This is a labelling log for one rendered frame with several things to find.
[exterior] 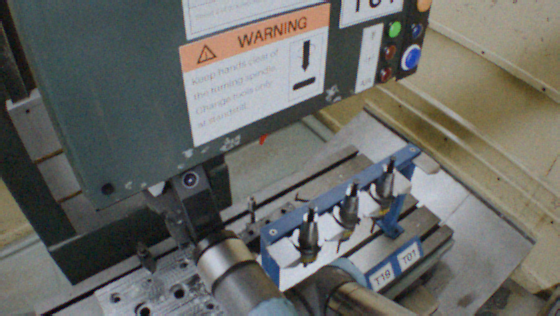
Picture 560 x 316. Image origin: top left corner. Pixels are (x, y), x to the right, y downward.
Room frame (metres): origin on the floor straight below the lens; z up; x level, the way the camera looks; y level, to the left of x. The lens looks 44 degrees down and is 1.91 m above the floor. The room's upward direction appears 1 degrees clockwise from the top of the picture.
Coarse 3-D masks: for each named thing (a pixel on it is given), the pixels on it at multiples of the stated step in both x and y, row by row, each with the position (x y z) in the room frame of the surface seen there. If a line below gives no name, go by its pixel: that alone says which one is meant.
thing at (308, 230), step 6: (306, 216) 0.48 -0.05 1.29; (306, 222) 0.47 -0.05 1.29; (312, 222) 0.46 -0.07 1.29; (300, 228) 0.47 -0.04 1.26; (306, 228) 0.46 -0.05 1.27; (312, 228) 0.46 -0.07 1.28; (300, 234) 0.47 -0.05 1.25; (306, 234) 0.46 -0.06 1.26; (312, 234) 0.46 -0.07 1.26; (318, 234) 0.47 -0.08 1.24; (300, 240) 0.46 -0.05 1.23; (306, 240) 0.46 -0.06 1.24; (312, 240) 0.46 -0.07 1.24; (318, 240) 0.47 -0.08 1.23; (306, 246) 0.45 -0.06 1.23
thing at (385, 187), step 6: (384, 168) 0.61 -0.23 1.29; (384, 174) 0.60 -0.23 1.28; (390, 174) 0.59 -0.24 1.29; (384, 180) 0.59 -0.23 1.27; (390, 180) 0.59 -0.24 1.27; (378, 186) 0.60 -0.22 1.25; (384, 186) 0.59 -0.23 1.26; (390, 186) 0.59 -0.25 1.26; (378, 192) 0.59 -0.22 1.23; (384, 192) 0.59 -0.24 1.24; (390, 192) 0.59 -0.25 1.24
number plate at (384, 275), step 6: (390, 264) 0.57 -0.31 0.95; (378, 270) 0.55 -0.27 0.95; (384, 270) 0.56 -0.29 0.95; (390, 270) 0.56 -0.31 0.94; (372, 276) 0.54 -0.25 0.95; (378, 276) 0.54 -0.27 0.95; (384, 276) 0.55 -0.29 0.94; (390, 276) 0.55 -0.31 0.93; (372, 282) 0.52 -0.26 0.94; (378, 282) 0.53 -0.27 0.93; (384, 282) 0.53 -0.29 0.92; (378, 288) 0.52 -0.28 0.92
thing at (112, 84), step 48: (48, 0) 0.23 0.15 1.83; (96, 0) 0.25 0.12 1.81; (144, 0) 0.27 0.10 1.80; (336, 0) 0.38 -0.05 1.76; (48, 48) 0.22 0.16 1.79; (96, 48) 0.24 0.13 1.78; (144, 48) 0.26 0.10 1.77; (336, 48) 0.38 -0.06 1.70; (48, 96) 0.22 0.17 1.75; (96, 96) 0.24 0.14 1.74; (144, 96) 0.26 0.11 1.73; (336, 96) 0.38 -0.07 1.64; (96, 144) 0.23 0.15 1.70; (144, 144) 0.25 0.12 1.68; (192, 144) 0.28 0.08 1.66; (240, 144) 0.31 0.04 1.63; (96, 192) 0.22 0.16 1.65
